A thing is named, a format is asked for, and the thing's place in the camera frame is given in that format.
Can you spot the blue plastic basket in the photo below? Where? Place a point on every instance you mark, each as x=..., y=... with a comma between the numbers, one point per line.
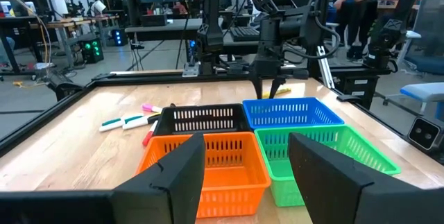
x=291, y=100

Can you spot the silver metal bracket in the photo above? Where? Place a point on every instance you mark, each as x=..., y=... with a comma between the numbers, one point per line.
x=191, y=69

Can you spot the black controller box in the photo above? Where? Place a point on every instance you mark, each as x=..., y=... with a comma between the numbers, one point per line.
x=350, y=94

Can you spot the black table clamp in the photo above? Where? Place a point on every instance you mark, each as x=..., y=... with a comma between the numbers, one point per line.
x=348, y=97

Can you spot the wooden workshop table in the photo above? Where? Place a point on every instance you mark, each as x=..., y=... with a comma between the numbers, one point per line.
x=69, y=23

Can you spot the black-capped white marker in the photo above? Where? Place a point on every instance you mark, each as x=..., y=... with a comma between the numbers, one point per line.
x=137, y=124

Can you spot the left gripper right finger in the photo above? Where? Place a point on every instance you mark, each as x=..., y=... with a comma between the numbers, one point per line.
x=340, y=196

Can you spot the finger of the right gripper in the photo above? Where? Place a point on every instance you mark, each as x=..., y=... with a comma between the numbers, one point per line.
x=276, y=84
x=258, y=87

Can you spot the black table-level camera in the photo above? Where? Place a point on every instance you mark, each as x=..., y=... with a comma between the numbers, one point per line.
x=425, y=134

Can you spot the white desk lamp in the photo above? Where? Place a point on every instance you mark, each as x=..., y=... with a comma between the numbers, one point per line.
x=98, y=7

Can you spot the grey office chair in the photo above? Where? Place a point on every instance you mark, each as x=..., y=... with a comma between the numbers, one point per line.
x=428, y=30

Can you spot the black plastic basket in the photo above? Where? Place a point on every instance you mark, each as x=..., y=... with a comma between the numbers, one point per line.
x=163, y=123

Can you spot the black desk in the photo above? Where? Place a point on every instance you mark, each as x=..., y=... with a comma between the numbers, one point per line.
x=14, y=19

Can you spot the black box blue lights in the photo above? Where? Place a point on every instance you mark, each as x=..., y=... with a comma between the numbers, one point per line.
x=118, y=37

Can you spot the black box green lights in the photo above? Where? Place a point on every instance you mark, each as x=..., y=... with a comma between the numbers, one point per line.
x=92, y=50

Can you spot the black aluminium table frame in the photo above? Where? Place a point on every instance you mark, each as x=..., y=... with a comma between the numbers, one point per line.
x=173, y=77

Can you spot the grey office desk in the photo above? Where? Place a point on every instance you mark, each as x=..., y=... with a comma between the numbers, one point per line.
x=166, y=30

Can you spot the pink-capped white marker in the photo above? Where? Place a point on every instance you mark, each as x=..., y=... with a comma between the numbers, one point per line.
x=151, y=107

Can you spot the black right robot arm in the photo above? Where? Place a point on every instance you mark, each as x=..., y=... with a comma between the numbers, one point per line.
x=211, y=16

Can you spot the yellow slim highlighter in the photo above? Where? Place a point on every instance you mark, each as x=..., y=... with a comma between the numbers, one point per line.
x=281, y=91

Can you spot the orange plastic basket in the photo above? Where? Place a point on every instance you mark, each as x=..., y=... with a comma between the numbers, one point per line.
x=229, y=182

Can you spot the black computer keyboard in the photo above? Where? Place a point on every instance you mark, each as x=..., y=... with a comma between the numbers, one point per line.
x=244, y=34

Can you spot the green plastic basket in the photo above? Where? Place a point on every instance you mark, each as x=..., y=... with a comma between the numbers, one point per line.
x=284, y=189

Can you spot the red-capped white marker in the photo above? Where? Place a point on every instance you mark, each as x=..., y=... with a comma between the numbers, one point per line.
x=148, y=137

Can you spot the blue padded bench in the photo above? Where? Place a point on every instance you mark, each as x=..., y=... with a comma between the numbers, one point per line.
x=423, y=90

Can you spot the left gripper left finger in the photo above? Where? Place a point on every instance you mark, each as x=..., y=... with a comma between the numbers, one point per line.
x=166, y=189

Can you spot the black box on desk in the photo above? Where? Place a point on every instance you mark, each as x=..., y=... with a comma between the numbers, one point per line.
x=154, y=20

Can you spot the teal-capped white marker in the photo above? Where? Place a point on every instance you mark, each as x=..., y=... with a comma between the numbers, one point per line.
x=133, y=117
x=110, y=122

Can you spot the silver aluminium strut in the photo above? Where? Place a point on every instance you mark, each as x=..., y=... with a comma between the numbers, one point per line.
x=326, y=69

